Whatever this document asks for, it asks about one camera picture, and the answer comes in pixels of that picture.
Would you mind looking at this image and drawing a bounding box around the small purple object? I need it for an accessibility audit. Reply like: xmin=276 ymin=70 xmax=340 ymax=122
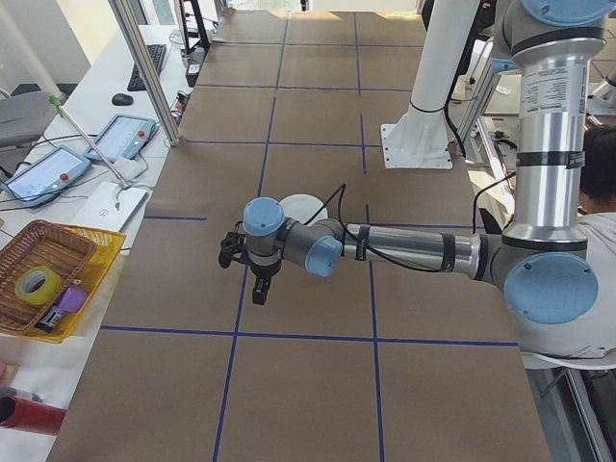
xmin=52 ymin=284 xmax=89 ymax=315

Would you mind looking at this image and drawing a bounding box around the long grabber stick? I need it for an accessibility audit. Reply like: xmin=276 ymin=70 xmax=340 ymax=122
xmin=47 ymin=94 xmax=135 ymax=191

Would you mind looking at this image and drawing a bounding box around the black computer box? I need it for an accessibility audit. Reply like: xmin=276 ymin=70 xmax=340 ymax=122
xmin=184 ymin=46 xmax=209 ymax=89

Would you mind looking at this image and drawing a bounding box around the white mounting bracket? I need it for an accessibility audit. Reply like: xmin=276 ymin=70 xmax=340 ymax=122
xmin=379 ymin=0 xmax=482 ymax=170

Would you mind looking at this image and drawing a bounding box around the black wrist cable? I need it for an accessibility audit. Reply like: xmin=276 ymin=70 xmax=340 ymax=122
xmin=307 ymin=182 xmax=447 ymax=274

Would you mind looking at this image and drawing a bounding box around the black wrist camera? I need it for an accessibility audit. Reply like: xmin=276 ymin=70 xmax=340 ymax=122
xmin=218 ymin=230 xmax=247 ymax=270

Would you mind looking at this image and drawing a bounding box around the white laptop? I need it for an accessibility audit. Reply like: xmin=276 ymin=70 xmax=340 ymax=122
xmin=68 ymin=181 xmax=151 ymax=238

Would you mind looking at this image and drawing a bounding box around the yellow plastic bin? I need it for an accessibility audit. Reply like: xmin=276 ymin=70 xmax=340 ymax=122
xmin=0 ymin=220 xmax=128 ymax=345

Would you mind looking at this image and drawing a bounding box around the aluminium frame post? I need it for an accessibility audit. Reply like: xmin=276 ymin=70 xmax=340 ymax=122
xmin=108 ymin=0 xmax=183 ymax=149

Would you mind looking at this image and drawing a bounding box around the red cylinder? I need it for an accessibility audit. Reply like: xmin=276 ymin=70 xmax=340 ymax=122
xmin=0 ymin=395 xmax=67 ymax=437

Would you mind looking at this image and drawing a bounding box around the person in white shirt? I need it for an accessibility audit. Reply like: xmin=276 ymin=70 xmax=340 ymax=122
xmin=575 ymin=125 xmax=616 ymax=261

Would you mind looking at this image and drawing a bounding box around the light grey chair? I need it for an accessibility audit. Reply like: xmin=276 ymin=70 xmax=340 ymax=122
xmin=0 ymin=90 xmax=55 ymax=148

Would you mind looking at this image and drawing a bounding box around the yellow tape roll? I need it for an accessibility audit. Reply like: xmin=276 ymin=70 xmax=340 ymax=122
xmin=13 ymin=265 xmax=64 ymax=307

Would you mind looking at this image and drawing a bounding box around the white plate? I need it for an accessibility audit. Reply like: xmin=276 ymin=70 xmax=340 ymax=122
xmin=279 ymin=192 xmax=330 ymax=225

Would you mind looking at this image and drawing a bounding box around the brown wicker basket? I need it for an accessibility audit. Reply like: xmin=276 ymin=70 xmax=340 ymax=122
xmin=0 ymin=219 xmax=98 ymax=334

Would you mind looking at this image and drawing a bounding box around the blue teach pendant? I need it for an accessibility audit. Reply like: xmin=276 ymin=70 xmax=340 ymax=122
xmin=83 ymin=113 xmax=161 ymax=164
xmin=0 ymin=144 xmax=93 ymax=210

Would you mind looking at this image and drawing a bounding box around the small black device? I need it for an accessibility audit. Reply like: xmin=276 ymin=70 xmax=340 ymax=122
xmin=34 ymin=309 xmax=66 ymax=334

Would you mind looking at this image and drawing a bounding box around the black keyboard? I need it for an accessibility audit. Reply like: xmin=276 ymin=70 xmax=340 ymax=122
xmin=126 ymin=43 xmax=168 ymax=93

